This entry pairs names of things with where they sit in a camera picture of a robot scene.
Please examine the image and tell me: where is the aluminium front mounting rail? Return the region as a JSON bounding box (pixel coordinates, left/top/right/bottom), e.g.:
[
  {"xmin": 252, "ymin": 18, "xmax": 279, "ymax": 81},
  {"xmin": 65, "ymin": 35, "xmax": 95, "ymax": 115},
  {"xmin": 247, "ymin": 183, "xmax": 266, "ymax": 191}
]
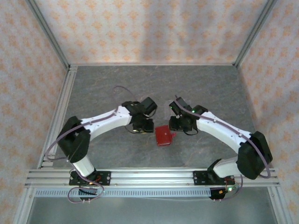
[{"xmin": 24, "ymin": 168, "xmax": 280, "ymax": 187}]

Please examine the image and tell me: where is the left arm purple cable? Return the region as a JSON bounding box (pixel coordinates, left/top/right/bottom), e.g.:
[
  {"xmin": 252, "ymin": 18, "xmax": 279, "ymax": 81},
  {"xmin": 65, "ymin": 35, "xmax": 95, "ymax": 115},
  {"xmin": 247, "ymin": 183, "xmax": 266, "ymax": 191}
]
[{"xmin": 45, "ymin": 85, "xmax": 137, "ymax": 204}]

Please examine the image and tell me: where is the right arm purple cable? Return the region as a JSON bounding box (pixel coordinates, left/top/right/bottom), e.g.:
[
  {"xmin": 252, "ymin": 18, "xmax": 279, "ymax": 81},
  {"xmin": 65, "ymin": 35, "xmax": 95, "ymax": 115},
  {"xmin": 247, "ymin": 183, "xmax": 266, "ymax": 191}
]
[{"xmin": 174, "ymin": 94, "xmax": 271, "ymax": 202}]

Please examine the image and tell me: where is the aluminium frame post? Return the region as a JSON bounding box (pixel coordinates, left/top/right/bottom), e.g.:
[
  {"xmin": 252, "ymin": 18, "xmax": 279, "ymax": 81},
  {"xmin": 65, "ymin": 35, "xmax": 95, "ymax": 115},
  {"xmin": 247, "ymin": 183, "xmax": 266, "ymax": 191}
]
[
  {"xmin": 233, "ymin": 0, "xmax": 278, "ymax": 68},
  {"xmin": 24, "ymin": 0, "xmax": 72, "ymax": 70}
]

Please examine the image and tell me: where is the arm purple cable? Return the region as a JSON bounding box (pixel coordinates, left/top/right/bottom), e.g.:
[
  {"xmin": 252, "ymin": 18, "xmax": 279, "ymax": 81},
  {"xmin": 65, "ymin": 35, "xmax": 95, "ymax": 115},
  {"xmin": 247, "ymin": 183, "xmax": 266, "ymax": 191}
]
[
  {"xmin": 174, "ymin": 94, "xmax": 271, "ymax": 202},
  {"xmin": 45, "ymin": 85, "xmax": 137, "ymax": 204}
]

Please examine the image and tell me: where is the red leather card holder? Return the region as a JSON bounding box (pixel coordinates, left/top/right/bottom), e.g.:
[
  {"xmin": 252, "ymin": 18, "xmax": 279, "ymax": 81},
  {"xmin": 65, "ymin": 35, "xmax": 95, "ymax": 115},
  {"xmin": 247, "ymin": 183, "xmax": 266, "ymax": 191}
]
[{"xmin": 154, "ymin": 125, "xmax": 176, "ymax": 148}]

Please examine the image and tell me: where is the aluminium frame leg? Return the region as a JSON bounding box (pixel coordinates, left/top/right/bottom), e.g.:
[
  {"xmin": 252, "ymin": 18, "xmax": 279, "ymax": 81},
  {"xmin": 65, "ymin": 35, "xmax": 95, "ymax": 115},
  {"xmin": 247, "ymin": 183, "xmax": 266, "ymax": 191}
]
[
  {"xmin": 267, "ymin": 186, "xmax": 294, "ymax": 224},
  {"xmin": 14, "ymin": 186, "xmax": 36, "ymax": 224}
]

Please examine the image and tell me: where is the grey slotted cable duct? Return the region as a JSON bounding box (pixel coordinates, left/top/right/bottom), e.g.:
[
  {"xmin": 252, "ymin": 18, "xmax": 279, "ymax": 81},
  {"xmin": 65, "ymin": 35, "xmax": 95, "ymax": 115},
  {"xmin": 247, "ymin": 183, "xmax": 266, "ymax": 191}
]
[{"xmin": 34, "ymin": 188, "xmax": 212, "ymax": 198}]

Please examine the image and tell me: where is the aluminium side rail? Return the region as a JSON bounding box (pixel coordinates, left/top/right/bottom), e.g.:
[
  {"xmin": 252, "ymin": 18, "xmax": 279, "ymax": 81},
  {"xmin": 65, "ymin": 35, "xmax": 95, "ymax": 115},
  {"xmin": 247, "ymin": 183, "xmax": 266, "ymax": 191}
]
[{"xmin": 37, "ymin": 65, "xmax": 79, "ymax": 170}]

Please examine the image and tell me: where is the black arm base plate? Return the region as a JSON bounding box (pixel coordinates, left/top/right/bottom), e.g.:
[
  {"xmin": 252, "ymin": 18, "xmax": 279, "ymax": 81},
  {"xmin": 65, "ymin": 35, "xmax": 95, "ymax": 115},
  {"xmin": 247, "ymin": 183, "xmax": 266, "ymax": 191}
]
[
  {"xmin": 69, "ymin": 171, "xmax": 111, "ymax": 187},
  {"xmin": 192, "ymin": 170, "xmax": 234, "ymax": 187}
]

